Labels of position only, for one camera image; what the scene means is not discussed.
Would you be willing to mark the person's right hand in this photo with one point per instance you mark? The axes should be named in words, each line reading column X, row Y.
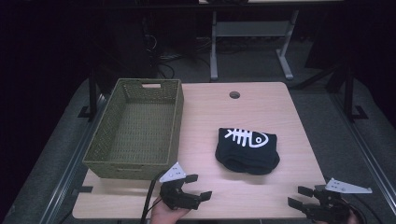
column 353, row 219

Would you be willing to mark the person's left hand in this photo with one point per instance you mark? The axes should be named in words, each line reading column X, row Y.
column 163, row 214

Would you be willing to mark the black metal stand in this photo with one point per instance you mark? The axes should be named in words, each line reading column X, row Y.
column 349, row 93
column 92, row 93

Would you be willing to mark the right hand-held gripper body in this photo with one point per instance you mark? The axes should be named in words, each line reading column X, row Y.
column 330, row 203

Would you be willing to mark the green woven basket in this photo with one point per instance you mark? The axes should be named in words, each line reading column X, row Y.
column 141, row 130

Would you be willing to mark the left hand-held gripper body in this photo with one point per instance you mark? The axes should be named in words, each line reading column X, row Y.
column 179, row 197

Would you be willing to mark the black garment with fish-skeleton print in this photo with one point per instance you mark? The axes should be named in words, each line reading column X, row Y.
column 246, row 157

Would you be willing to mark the grey metal desk frame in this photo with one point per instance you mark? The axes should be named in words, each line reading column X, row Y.
column 249, row 29

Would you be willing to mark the aluminium floor rail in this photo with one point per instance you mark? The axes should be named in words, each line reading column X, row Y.
column 67, row 174
column 367, row 155

